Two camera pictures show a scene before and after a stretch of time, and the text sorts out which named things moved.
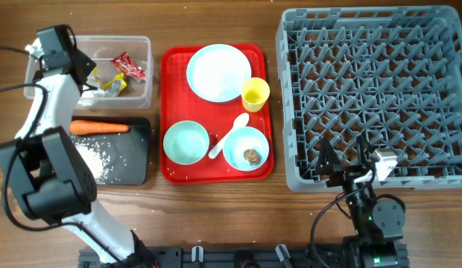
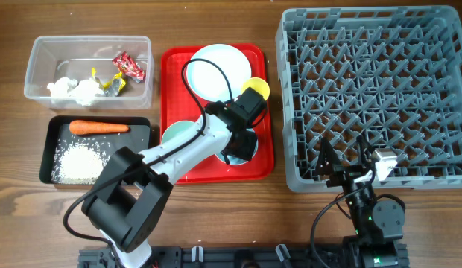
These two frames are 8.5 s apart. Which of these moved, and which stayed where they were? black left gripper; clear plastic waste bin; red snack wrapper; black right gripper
Moved: black left gripper
Stayed: red snack wrapper; black right gripper; clear plastic waste bin
